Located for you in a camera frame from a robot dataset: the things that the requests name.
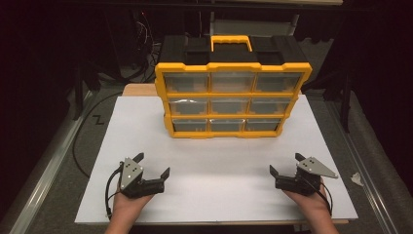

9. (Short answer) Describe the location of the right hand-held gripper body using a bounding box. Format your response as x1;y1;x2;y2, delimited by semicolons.
275;156;339;197

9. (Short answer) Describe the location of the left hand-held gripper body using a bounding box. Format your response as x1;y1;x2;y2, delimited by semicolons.
119;157;166;200

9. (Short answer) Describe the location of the person's right hand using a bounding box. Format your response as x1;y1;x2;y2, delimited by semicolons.
282;185;331;222

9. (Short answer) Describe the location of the person's left hand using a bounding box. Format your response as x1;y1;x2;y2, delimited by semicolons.
111;186;154;223

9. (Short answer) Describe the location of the crumpled white paper scrap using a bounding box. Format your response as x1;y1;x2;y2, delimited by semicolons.
350;172;365;187

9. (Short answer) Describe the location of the black metal stand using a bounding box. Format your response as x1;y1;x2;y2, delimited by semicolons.
339;69;355;134
71;59;102;122

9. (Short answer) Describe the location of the set of clear plastic drawers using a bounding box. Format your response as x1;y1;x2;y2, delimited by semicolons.
163;71;303;133

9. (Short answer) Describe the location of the yellow and black drawer organizer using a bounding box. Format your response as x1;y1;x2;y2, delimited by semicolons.
154;34;314;139

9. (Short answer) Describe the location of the grey box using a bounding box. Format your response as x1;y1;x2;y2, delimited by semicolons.
208;12;300;37

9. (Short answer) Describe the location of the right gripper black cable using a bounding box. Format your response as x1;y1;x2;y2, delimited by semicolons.
304;175;334;216

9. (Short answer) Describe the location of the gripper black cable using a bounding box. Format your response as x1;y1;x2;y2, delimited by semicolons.
304;175;334;216
103;161;126;219

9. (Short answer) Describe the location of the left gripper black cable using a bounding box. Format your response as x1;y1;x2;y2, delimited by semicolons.
103;161;126;219

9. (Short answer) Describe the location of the metal floor rail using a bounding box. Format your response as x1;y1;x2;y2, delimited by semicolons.
324;99;401;234
0;90;95;234

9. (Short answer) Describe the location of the long black floor cable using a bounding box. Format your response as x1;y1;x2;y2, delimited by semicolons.
72;92;125;179

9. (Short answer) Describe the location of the bundle of thin wires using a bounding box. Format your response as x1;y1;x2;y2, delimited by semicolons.
131;11;163;84

